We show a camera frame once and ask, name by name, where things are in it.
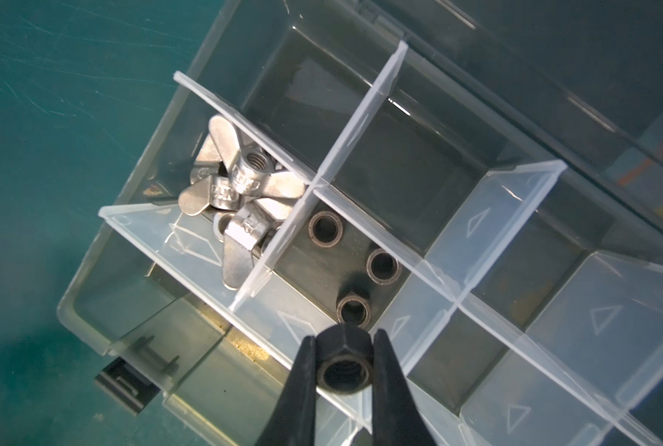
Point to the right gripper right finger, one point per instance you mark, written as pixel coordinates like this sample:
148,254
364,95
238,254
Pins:
395,416

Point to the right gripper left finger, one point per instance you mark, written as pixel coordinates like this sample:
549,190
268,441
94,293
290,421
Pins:
293,420

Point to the silver wing nut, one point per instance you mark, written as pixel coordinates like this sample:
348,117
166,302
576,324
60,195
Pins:
208,162
245,231
221,220
213,191
251,171
277,209

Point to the clear plastic organizer box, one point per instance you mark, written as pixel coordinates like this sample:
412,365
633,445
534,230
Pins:
509,155

